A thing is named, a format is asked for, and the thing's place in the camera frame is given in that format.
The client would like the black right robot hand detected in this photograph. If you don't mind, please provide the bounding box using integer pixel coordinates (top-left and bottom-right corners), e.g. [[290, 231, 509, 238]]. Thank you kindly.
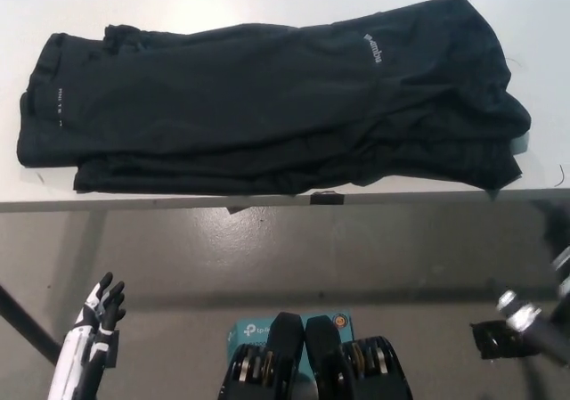
[[495, 288, 543, 333]]

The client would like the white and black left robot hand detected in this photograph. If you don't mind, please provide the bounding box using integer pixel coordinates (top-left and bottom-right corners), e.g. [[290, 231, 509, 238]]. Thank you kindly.
[[48, 271, 128, 400]]

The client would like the black shorts garment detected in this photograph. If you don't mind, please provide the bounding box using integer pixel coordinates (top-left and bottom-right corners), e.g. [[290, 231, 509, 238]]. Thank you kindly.
[[16, 0, 533, 203]]

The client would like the black table leg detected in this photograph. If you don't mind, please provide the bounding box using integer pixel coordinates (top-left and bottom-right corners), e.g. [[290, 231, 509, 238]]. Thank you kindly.
[[0, 282, 61, 368]]

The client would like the teal tp-link box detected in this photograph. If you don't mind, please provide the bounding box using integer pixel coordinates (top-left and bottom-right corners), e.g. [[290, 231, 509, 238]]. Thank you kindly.
[[224, 309, 354, 374]]

